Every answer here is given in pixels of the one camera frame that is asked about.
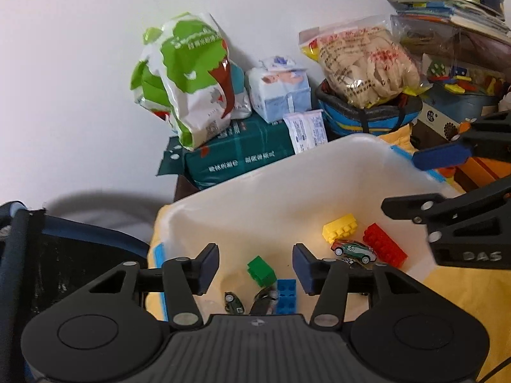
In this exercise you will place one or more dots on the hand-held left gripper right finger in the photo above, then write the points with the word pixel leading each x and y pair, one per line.
pixel 303 267

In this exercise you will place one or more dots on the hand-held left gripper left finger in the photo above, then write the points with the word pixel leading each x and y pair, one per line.
pixel 207 265

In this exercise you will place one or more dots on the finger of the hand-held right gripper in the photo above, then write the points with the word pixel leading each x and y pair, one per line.
pixel 439 157
pixel 419 207

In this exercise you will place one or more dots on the blue building brick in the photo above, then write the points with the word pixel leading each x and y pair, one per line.
pixel 287 297

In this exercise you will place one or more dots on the green building brick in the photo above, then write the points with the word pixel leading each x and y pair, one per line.
pixel 261 270

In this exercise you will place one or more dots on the small green toy car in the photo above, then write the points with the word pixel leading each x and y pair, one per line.
pixel 233 302

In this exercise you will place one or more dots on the long red building brick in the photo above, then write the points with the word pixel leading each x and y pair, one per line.
pixel 385 243

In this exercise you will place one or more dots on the black toy car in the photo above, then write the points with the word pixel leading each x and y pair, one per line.
pixel 265 299

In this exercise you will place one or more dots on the white green red race car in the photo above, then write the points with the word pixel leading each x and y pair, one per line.
pixel 354 250

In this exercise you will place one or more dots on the yellow building brick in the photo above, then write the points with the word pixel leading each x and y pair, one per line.
pixel 340 227

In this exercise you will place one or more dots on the translucent white plastic storage bin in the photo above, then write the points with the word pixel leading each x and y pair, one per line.
pixel 259 207

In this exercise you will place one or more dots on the white box with flower print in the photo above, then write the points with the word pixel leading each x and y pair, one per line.
pixel 435 121

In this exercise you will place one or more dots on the orange box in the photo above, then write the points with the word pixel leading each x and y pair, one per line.
pixel 479 167

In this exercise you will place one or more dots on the blue and black basket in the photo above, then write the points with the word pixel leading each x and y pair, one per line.
pixel 367 117

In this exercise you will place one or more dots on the clear snack bag red print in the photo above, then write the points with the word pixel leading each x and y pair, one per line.
pixel 359 66

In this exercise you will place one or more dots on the teal green package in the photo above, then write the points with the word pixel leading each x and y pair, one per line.
pixel 239 147

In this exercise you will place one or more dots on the white wipes packet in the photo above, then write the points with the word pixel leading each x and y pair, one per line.
pixel 307 129

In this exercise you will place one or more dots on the black mesh playpen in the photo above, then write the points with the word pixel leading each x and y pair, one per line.
pixel 60 255

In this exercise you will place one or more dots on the light blue tissue pack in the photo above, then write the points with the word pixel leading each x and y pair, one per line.
pixel 279 87

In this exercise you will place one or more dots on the green and white plastic bag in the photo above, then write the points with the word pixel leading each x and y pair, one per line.
pixel 187 75

